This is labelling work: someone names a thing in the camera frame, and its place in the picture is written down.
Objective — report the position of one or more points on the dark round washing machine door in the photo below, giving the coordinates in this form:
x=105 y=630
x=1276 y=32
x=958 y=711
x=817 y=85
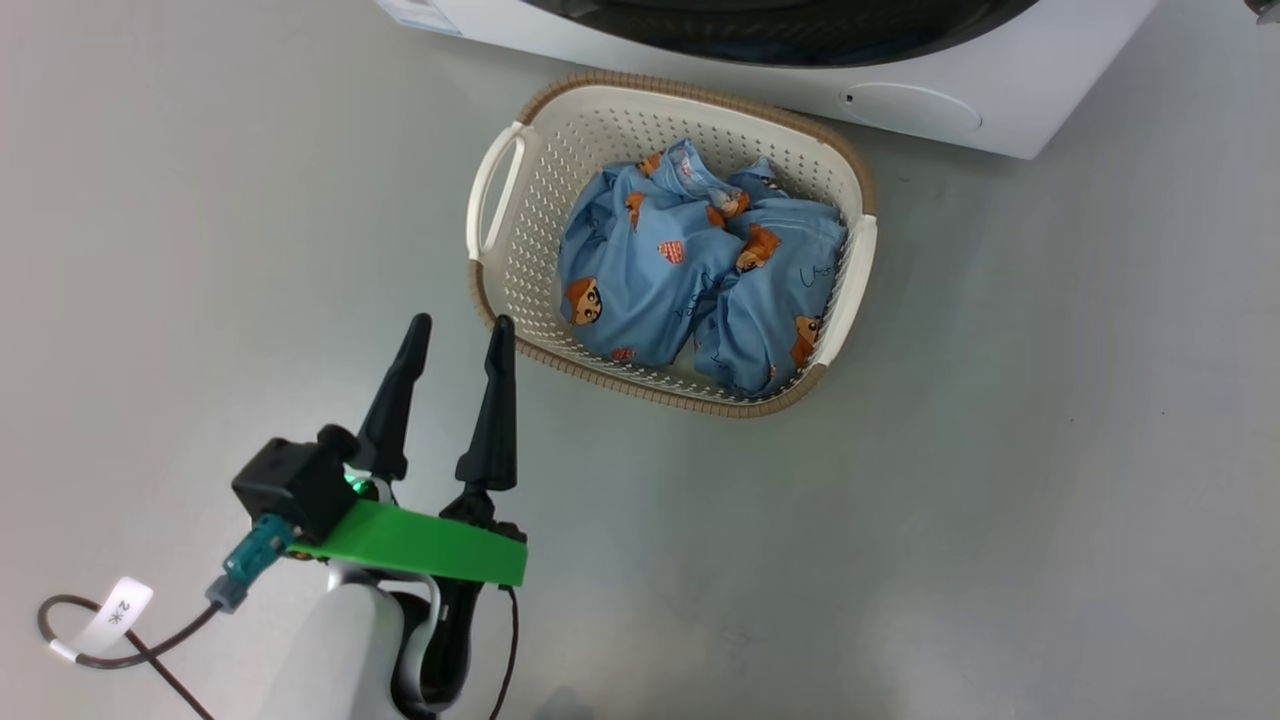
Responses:
x=780 y=30

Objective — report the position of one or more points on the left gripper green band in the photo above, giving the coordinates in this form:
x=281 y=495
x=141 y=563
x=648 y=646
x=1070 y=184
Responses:
x=420 y=545

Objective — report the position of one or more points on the blue energy label sticker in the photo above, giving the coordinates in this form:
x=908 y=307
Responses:
x=420 y=15

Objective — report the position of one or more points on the blue cartoon print garment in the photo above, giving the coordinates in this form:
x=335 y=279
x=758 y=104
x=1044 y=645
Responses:
x=640 y=280
x=770 y=320

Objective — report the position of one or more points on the cream perforated laundry basket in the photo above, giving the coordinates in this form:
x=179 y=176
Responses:
x=530 y=260

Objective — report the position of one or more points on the round white service flap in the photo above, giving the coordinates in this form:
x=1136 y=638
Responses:
x=915 y=107

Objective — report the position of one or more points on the white washing machine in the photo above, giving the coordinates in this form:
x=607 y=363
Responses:
x=1050 y=70

